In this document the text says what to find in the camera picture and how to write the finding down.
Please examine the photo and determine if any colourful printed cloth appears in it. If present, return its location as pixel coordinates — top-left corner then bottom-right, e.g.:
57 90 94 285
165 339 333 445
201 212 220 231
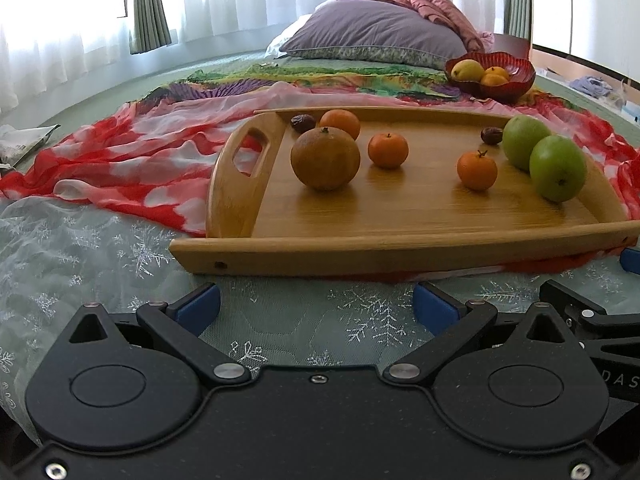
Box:
145 57 561 106

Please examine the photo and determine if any yellow pear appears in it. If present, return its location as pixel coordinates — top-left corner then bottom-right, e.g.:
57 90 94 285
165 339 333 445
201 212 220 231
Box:
451 59 486 82

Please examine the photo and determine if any floral patterned pillow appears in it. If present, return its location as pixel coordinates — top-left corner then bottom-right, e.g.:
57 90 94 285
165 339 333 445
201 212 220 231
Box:
285 45 451 67

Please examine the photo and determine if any pink duvet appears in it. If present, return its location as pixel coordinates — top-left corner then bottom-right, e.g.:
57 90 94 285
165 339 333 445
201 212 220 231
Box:
336 0 493 53

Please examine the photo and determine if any red and white scarf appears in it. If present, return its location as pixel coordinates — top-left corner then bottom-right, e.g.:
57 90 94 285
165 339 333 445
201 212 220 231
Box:
0 82 640 281

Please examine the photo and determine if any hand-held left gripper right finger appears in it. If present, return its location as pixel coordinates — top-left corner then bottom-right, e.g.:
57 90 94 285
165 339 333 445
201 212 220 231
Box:
382 281 583 387

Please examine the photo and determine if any folded paper at left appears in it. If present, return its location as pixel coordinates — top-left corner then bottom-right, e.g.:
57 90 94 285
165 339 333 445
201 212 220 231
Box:
0 124 61 168

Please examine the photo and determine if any red glass bowl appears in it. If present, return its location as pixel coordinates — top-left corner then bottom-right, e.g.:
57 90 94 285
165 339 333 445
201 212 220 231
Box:
444 51 537 103

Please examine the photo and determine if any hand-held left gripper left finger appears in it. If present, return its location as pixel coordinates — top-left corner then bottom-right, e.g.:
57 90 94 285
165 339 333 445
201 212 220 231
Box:
67 282 252 387

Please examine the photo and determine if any green curtain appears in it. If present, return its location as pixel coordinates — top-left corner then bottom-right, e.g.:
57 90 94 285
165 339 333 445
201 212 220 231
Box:
131 0 173 55
505 0 533 41

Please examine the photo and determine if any white snowflake sheer cloth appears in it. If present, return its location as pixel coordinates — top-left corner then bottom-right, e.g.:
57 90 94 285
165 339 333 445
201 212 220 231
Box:
0 195 640 441

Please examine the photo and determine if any brown russet pear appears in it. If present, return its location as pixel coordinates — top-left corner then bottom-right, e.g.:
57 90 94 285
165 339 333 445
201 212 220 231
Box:
290 126 362 192

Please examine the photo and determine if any white pillow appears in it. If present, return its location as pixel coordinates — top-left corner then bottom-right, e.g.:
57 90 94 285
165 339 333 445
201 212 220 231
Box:
264 14 313 58

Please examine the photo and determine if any purple pillow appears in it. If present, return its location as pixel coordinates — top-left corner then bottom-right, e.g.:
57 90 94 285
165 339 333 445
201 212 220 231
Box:
279 0 468 67

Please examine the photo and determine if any dark wooden headboard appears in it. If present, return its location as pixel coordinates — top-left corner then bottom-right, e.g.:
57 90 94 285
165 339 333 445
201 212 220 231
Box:
492 34 531 61

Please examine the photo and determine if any green apple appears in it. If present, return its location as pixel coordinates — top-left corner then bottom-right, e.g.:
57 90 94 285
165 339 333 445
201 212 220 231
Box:
529 135 588 203
501 114 553 172

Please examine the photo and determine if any small orange mandarin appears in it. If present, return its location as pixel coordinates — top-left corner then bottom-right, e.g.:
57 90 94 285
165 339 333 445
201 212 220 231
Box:
456 150 499 192
367 132 409 170

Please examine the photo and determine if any large orange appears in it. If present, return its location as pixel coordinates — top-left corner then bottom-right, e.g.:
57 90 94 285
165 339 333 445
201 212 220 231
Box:
319 109 362 141

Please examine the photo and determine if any pale purple cloth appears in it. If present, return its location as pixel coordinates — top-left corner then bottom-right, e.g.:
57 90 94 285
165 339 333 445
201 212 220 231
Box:
572 76 613 98

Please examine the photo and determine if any wooden tray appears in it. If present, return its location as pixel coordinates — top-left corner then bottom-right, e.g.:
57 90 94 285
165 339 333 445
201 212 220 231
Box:
169 106 640 278

